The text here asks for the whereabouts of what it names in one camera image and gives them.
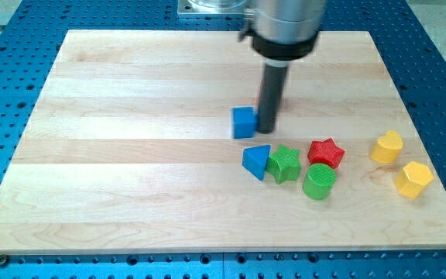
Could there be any blue cube block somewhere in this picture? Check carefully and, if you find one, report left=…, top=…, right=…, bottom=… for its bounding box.
left=232, top=107, right=257, bottom=139

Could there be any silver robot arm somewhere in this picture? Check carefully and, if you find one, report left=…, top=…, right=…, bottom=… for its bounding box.
left=238, top=0, right=327, bottom=67

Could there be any red circle block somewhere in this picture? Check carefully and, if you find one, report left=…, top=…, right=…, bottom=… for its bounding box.
left=257, top=84, right=283, bottom=114

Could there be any blue triangle block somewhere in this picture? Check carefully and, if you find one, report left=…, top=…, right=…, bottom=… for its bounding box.
left=242, top=145, right=271, bottom=181

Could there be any green star block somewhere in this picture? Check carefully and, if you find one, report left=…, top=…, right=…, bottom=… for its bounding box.
left=266, top=144, right=301, bottom=184

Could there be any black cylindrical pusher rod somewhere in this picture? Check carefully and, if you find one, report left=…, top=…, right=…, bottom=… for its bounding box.
left=257, top=60, right=290, bottom=134

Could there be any wooden board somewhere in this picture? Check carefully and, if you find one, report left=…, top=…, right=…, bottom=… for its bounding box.
left=0, top=30, right=446, bottom=255

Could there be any red star block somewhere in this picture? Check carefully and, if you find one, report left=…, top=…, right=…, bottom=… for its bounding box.
left=307, top=138, right=345, bottom=169

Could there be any green cylinder block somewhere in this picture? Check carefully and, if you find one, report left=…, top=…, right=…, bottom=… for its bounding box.
left=303, top=163, right=336, bottom=200

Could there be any yellow heart block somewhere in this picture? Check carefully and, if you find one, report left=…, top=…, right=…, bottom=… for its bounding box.
left=369, top=130, right=403, bottom=164

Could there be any yellow hexagon block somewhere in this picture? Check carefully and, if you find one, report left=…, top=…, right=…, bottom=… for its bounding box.
left=394, top=161, right=434, bottom=198

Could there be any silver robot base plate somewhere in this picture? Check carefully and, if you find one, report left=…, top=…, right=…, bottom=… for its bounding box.
left=177, top=0, right=254, bottom=18

